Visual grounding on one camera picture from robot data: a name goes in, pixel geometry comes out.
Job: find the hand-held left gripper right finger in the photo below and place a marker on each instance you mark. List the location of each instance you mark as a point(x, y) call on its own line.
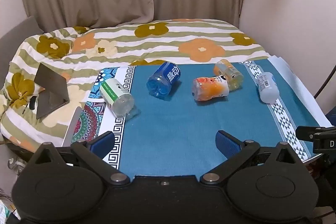
point(227, 144)

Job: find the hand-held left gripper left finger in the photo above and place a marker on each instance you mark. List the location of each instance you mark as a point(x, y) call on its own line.
point(103, 140)

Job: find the clear cup with green label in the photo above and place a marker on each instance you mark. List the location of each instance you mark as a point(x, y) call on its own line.
point(113, 92)

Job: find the orange plastic cup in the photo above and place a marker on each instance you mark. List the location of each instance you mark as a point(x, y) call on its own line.
point(210, 87)

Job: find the clear cup with white label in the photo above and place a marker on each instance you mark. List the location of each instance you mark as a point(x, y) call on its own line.
point(266, 85)

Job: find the clear cup with yellow label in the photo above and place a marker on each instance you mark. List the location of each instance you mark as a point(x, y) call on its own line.
point(231, 73)

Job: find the blue plastic cup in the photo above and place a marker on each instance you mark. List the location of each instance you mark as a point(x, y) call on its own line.
point(164, 77)

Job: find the mandala patterned cloth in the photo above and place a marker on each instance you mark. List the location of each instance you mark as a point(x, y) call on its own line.
point(92, 113)

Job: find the teal table cloth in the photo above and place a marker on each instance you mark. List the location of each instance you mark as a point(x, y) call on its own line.
point(170, 121)

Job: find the grey folded stand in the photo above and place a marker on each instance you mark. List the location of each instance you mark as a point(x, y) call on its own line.
point(52, 90)

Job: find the small black object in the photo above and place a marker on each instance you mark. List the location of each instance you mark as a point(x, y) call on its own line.
point(32, 103)

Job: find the white sheet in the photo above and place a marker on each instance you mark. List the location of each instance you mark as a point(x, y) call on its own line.
point(288, 69)

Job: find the floral striped blanket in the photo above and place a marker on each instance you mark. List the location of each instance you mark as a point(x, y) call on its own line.
point(157, 40)

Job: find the grey headboard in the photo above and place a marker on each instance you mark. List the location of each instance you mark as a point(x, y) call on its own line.
point(18, 32)

